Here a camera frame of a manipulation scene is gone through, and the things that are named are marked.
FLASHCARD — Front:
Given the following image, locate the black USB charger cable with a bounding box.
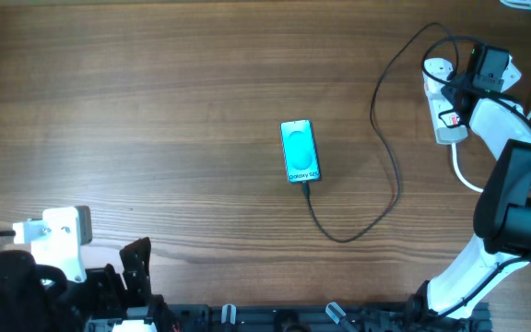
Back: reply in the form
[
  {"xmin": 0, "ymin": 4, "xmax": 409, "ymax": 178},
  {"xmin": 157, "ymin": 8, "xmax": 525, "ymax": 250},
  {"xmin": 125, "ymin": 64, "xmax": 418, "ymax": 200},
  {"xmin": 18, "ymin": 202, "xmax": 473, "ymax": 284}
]
[{"xmin": 300, "ymin": 21, "xmax": 460, "ymax": 244}]

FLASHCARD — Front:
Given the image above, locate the blue Galaxy smartphone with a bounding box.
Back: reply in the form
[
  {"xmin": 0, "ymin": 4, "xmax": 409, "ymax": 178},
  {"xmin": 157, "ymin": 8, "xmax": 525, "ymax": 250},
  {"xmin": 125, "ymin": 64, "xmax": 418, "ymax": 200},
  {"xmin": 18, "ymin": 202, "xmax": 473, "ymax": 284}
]
[{"xmin": 280, "ymin": 119, "xmax": 321, "ymax": 184}]

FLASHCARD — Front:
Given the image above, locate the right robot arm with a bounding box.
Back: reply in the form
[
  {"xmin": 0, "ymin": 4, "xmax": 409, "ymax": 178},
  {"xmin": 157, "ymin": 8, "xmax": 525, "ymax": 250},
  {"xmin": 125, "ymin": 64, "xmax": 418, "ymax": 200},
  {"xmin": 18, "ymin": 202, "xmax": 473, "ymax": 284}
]
[{"xmin": 419, "ymin": 44, "xmax": 531, "ymax": 321}]

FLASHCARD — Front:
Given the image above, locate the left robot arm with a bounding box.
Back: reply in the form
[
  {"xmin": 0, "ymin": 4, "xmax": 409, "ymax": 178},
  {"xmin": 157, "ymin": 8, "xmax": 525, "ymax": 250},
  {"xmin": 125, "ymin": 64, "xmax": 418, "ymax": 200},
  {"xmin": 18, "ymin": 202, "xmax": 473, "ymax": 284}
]
[{"xmin": 0, "ymin": 238, "xmax": 179, "ymax": 331}]

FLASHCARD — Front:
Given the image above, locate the white power strip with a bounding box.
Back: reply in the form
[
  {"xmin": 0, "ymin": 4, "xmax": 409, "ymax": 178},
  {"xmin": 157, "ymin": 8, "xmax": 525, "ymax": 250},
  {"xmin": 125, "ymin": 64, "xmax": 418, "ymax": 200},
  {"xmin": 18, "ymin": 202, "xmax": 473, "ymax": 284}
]
[{"xmin": 423, "ymin": 58, "xmax": 467, "ymax": 145}]

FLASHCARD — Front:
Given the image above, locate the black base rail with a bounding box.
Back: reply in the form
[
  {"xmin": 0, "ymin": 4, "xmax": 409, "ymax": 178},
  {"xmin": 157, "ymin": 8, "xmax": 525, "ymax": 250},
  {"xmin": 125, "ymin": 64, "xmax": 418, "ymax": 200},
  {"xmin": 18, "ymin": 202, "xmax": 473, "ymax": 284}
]
[{"xmin": 168, "ymin": 302, "xmax": 493, "ymax": 332}]

